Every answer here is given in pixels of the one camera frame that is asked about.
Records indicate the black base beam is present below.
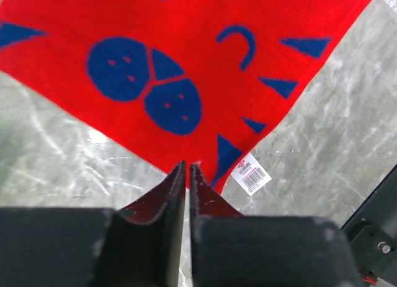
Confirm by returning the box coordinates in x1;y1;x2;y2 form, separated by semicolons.
341;167;396;286

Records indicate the red and blue towel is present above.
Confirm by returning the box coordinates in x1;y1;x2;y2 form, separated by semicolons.
1;0;371;192

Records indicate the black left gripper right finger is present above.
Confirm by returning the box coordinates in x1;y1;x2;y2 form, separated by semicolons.
190;164;363;286

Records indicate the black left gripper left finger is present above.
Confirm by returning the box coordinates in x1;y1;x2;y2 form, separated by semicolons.
1;162;186;286

